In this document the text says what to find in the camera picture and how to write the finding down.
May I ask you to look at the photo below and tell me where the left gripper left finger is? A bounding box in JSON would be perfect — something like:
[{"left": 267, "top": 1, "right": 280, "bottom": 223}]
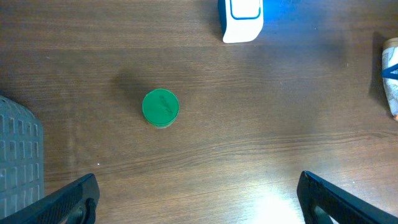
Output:
[{"left": 1, "top": 174, "right": 100, "bottom": 224}]

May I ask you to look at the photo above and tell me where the white green tube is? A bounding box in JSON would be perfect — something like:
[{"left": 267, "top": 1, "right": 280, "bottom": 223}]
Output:
[{"left": 382, "top": 37, "right": 397, "bottom": 118}]

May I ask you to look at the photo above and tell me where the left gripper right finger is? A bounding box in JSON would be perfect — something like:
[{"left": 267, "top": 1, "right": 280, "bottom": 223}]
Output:
[{"left": 297, "top": 170, "right": 397, "bottom": 223}]

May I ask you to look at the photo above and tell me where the grey plastic mesh basket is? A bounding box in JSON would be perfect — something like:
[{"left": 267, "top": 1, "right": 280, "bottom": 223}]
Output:
[{"left": 0, "top": 96, "right": 45, "bottom": 219}]

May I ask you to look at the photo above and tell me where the green lid jar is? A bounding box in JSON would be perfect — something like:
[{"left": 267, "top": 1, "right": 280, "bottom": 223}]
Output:
[{"left": 142, "top": 88, "right": 180, "bottom": 129}]

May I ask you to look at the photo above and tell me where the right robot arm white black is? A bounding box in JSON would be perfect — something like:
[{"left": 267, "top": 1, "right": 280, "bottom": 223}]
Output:
[{"left": 382, "top": 64, "right": 398, "bottom": 80}]

